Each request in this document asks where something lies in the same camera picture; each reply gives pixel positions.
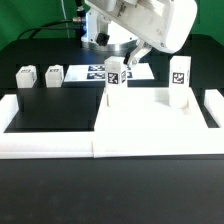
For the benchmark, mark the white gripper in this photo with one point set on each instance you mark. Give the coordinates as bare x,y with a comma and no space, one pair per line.
161,24

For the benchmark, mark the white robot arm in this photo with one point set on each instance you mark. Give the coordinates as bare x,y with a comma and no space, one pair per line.
100,30

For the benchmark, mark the white square table top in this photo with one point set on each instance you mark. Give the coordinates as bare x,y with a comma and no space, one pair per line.
136,108

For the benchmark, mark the black cable thick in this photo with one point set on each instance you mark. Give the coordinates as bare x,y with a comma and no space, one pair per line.
76,23

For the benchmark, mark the white U-shaped obstacle fence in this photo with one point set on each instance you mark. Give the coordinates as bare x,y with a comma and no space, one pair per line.
122,143

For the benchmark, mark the black cable connector upright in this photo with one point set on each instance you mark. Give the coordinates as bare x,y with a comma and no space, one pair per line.
79,9

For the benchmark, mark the white sheet with fiducial markers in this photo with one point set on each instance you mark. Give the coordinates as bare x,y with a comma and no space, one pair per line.
96,72

